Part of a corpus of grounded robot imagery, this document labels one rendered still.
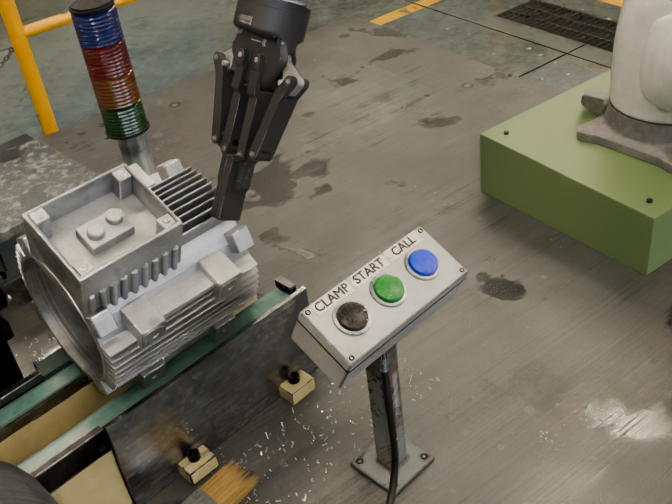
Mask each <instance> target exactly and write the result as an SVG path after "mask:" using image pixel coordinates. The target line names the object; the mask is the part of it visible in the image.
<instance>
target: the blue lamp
mask: <svg viewBox="0 0 672 504"><path fill-rule="evenodd" d="M70 15H71V18H72V22H73V23H74V27H75V31H76V34H77V38H78V41H79V45H80V46H81V47H84V48H87V49H98V48H104V47H108V46H111V45H113V44H115V43H117V42H119V41H120V40H121V39H122V38H123V37H124V34H123V30H122V26H121V23H120V19H119V15H118V12H117V8H116V4H115V3H114V4H113V6H112V7H111V8H110V9H108V10H106V11H104V12H101V13H98V14H93V15H87V16H78V15H74V14H73V13H71V12H70Z"/></svg>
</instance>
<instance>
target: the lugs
mask: <svg viewBox="0 0 672 504"><path fill-rule="evenodd" d="M156 170H157V172H158V174H159V176H160V178H161V180H162V181H163V180H165V179H167V178H169V177H171V176H173V175H174V174H176V173H178V172H180V171H182V170H184V168H183V166H182V164H181V161H180V160H179V159H171V160H168V161H166V162H164V163H162V164H160V165H158V166H157V167H156ZM224 237H225V239H226V241H227V243H228V245H229V247H230V250H231V252H232V253H242V252H244V251H246V250H247V249H249V248H250V247H252V246H254V241H253V239H252V237H251V234H250V232H249V230H248V228H247V226H245V225H237V226H235V227H234V228H232V229H230V230H228V231H227V232H225V233H224ZM16 240H17V242H18V244H19V246H20V248H21V250H22V251H23V253H24V255H28V256H31V253H30V248H29V243H28V240H27V238H26V234H24V235H22V236H20V237H18V238H17V239H16ZM30 303H31V305H32V307H33V309H34V311H35V312H36V314H37V316H38V318H39V319H40V320H43V318H42V316H41V314H40V313H39V311H38V309H37V307H36V305H35V303H34V301H33V300H32V301H31V302H30ZM84 320H85V321H86V323H87V325H88V327H89V329H90V331H91V333H92V335H93V336H94V337H96V338H99V339H103V338H104V337H106V336H108V335H109V334H111V333H112V332H114V331H116V330H117V329H118V328H119V327H118V325H117V323H116V321H115V319H114V317H113V315H112V313H111V311H110V310H109V308H106V307H101V308H98V309H97V311H96V312H94V313H92V314H88V315H87V316H85V317H84ZM43 321H44V320H43ZM92 380H93V382H94V384H95V385H96V387H97V389H98V391H99V392H100V393H103V394H105V395H109V394H111V393H112V392H114V391H113V390H112V389H111V388H110V387H109V386H108V385H107V384H106V383H105V382H104V381H97V380H94V379H92Z"/></svg>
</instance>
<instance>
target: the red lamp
mask: <svg viewBox="0 0 672 504"><path fill-rule="evenodd" d="M80 47H81V46H80ZM81 51H82V54H83V58H84V59H85V60H84V61H85V63H86V66H87V70H88V73H89V76H90V77H91V78H92V79H96V80H110V79H114V78H118V77H120V76H123V75H125V74H126V73H128V72H129V71H130V70H131V69H132V64H131V61H130V57H129V53H128V50H127V46H126V42H125V39H124V37H123V38H122V39H121V40H120V41H119V42H117V43H115V44H113V45H111V46H108V47H104V48H98V49H87V48H84V47H81Z"/></svg>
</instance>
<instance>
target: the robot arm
mask: <svg viewBox="0 0 672 504"><path fill-rule="evenodd" d="M320 1H321V0H238V1H237V6H236V10H235V15H234V19H233V23H234V25H235V26H236V27H237V28H238V29H239V30H238V34H237V36H236V38H235V39H234V41H233V43H232V48H231V49H229V50H228V51H226V52H219V51H216V52H215V53H214V55H213V60H214V66H215V72H216V77H215V92H214V107H213V124H212V137H211V139H212V142H213V143H214V144H218V145H219V147H220V148H221V152H222V159H221V163H220V168H219V172H218V176H217V179H218V185H217V189H216V193H215V198H214V202H213V206H212V211H211V216H212V217H214V218H216V219H217V220H219V221H239V220H240V216H241V212H242V208H243V204H244V199H245V195H246V192H248V190H249V188H250V184H251V179H252V176H253V172H254V167H255V165H256V163H258V162H263V161H267V162H269V161H271V160H272V158H273V156H274V154H275V151H276V149H277V147H278V145H279V142H280V140H281V138H282V135H283V133H284V131H285V129H286V126H287V124H288V122H289V120H290V117H291V115H292V113H293V110H294V108H295V106H296V104H297V101H298V100H299V98H300V97H301V96H302V95H303V94H304V93H305V91H306V90H307V89H308V87H309V81H308V79H305V78H301V77H300V76H299V74H298V72H297V70H296V69H295V66H296V61H297V59H296V48H297V45H298V44H300V43H302V42H303V41H304V39H305V35H306V31H307V27H308V23H309V19H310V15H311V11H312V10H311V9H308V8H306V6H307V2H309V3H313V4H318V3H320ZM246 84H247V85H246ZM263 90H266V91H263ZM581 104H582V106H584V107H585V108H587V109H589V110H591V111H592V112H594V113H596V114H598V115H599V116H598V117H597V118H595V119H594V120H592V121H590V122H587V123H584V124H582V125H580V126H579V127H578V128H577V133H576V137H577V139H578V140H580V141H583V142H588V143H594V144H598V145H601V146H604V147H606V148H609V149H612V150H615V151H617V152H620V153H623V154H626V155H628V156H631V157H634V158H637V159H639V160H642V161H645V162H647V163H650V164H653V165H656V166H658V167H660V168H662V169H663V170H665V171H666V172H668V173H670V174H672V0H624V1H623V4H622V7H621V10H620V14H619V19H618V23H617V28H616V34H615V40H614V46H613V55H612V64H611V87H610V92H609V91H601V90H593V89H589V90H587V91H585V92H584V95H583V96H582V98H581ZM222 132H224V133H222ZM249 149H250V150H249Z"/></svg>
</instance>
